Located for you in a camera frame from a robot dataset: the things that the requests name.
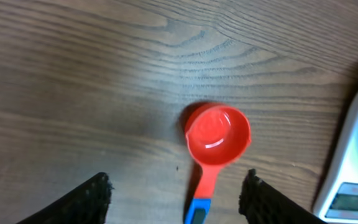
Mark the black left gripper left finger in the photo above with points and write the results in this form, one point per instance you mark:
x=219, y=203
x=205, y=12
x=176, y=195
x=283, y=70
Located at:
x=88, y=203

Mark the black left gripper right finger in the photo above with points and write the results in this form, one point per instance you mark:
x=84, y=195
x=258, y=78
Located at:
x=260, y=203

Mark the red measuring scoop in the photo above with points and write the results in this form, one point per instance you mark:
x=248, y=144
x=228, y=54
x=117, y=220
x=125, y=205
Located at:
x=216, y=135

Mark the white digital kitchen scale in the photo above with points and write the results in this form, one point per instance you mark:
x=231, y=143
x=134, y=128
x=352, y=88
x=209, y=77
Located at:
x=337, y=201

